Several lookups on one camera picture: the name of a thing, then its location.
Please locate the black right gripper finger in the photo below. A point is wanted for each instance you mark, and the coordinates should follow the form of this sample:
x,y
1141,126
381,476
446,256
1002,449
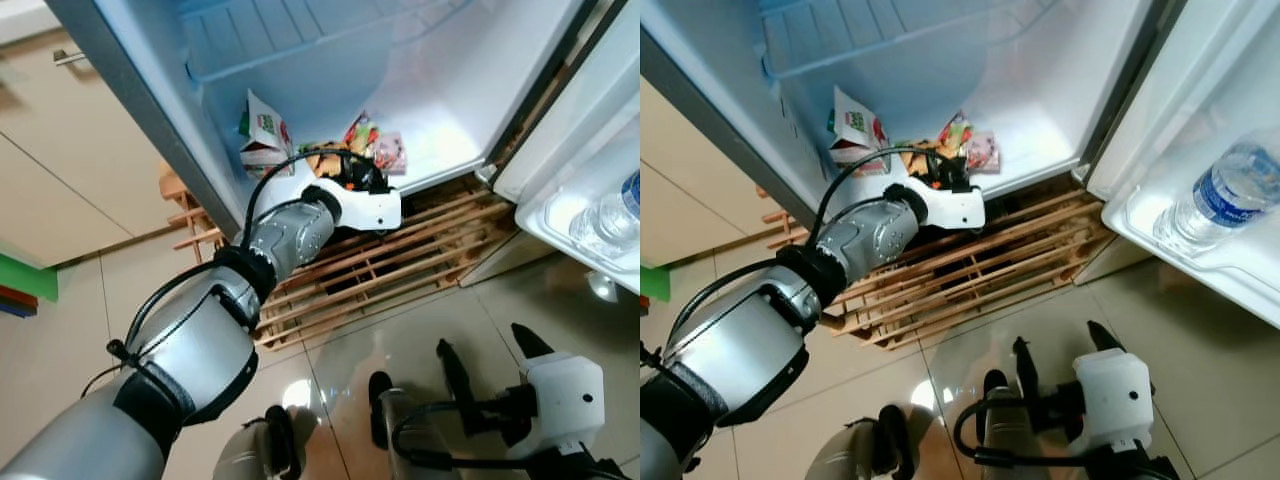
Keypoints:
x,y
1025,370
1103,340
455,375
530,345

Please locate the grey fridge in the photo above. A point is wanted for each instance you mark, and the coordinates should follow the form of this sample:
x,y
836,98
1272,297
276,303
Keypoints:
x,y
450,70
1050,70

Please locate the orange snack packet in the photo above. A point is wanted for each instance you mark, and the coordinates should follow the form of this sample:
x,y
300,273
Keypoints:
x,y
318,160
912,160

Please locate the colourful snack packet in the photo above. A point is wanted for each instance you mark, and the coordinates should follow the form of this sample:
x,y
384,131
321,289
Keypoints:
x,y
955,132
362,132

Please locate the green red blue board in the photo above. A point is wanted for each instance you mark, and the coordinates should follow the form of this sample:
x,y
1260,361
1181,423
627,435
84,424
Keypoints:
x,y
25,280
652,282

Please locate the silver robot leg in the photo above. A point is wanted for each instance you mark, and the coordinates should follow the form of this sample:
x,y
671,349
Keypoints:
x,y
850,450
1010,440
250,450
415,440

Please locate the silver right robot leg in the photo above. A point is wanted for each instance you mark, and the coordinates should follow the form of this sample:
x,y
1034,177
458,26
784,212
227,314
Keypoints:
x,y
415,440
1010,440

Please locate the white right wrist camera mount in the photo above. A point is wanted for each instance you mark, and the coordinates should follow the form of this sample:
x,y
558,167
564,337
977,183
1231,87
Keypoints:
x,y
1110,400
565,400

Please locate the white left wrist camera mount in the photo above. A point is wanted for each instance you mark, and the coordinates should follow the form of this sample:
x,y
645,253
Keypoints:
x,y
375,210
955,210

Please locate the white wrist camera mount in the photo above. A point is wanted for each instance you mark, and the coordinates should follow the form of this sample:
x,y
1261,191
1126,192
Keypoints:
x,y
375,210
1110,400
955,210
565,400

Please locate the wooden slatted pallet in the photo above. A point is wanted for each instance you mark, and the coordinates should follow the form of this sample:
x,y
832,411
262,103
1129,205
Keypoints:
x,y
400,260
1000,255

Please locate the white fridge door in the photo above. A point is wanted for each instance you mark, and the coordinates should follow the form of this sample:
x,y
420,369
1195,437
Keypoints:
x,y
590,130
1200,60

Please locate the pink white snack packet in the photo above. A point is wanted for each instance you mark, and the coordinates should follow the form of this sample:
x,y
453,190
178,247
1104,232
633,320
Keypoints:
x,y
987,152
393,152

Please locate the silver left robot leg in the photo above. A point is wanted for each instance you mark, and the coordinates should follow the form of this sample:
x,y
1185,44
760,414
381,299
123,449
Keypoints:
x,y
250,450
850,450

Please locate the white green red carton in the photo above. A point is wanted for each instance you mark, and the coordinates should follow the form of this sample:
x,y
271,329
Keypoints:
x,y
855,130
265,135

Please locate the white fridge shelf rack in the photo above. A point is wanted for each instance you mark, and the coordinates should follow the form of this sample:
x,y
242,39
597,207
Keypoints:
x,y
300,40
880,40

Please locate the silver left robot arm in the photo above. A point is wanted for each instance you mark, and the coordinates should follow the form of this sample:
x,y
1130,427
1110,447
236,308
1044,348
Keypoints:
x,y
190,350
770,350

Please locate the clear water bottle blue label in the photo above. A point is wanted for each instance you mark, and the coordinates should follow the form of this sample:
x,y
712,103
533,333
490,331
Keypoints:
x,y
1230,190
610,215

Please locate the cream cabinet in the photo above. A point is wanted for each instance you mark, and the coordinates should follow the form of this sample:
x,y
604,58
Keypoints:
x,y
700,190
70,170

